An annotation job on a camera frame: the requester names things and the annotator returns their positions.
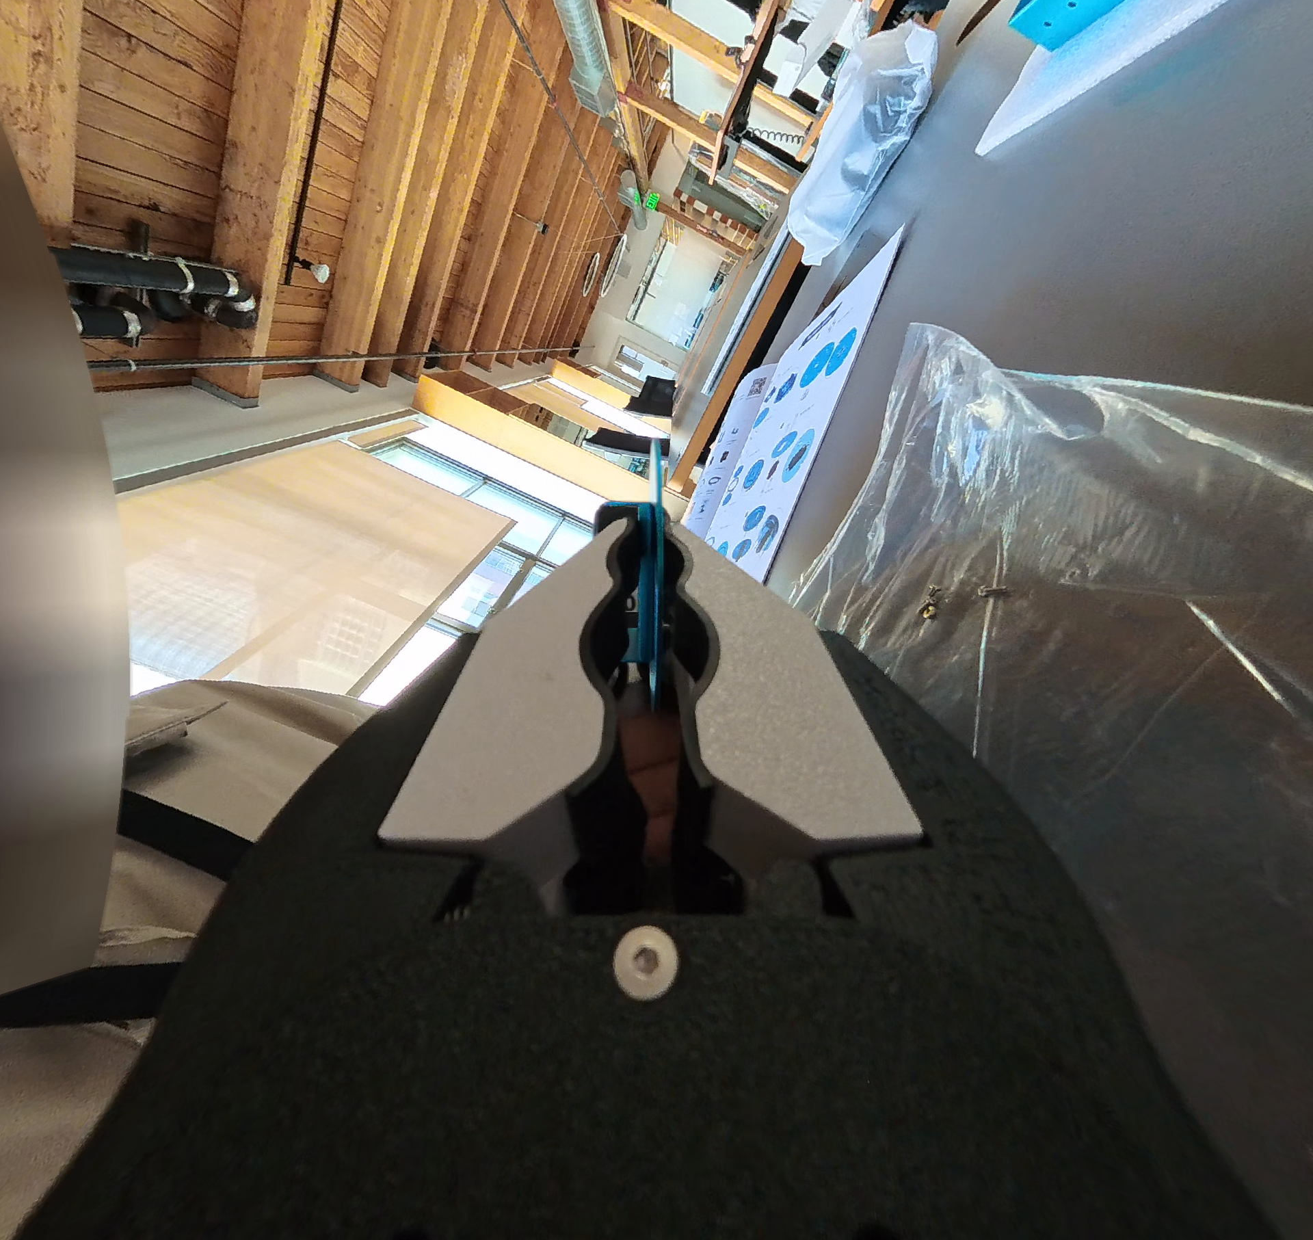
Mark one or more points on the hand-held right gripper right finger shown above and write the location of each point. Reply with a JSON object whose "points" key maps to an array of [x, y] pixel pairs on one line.
{"points": [[800, 737]]}

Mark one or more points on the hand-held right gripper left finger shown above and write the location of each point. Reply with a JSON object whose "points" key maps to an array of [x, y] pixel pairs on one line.
{"points": [[502, 737]]}

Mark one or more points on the blue round metal plate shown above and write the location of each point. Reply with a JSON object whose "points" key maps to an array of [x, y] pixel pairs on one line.
{"points": [[662, 637]]}

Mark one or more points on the blue metal servo bracket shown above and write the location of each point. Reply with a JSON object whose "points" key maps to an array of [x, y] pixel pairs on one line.
{"points": [[628, 514]]}

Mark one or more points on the clear plastic bag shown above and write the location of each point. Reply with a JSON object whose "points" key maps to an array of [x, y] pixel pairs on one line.
{"points": [[1129, 542]]}

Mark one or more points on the grey desk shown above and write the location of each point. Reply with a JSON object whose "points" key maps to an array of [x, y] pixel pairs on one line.
{"points": [[1078, 233]]}

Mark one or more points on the white instruction manual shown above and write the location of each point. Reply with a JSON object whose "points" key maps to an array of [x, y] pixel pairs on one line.
{"points": [[871, 287]]}

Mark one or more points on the black ceiling pipes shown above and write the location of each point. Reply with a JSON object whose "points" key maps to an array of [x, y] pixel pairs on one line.
{"points": [[206, 281]]}

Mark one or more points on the white plastic wrap bundle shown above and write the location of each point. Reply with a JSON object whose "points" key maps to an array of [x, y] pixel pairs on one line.
{"points": [[871, 132]]}

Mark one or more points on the white foam sheet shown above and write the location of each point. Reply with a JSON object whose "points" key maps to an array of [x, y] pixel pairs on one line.
{"points": [[1180, 59]]}

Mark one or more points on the silver corrugated air duct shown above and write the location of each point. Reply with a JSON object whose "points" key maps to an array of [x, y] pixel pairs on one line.
{"points": [[576, 31]]}

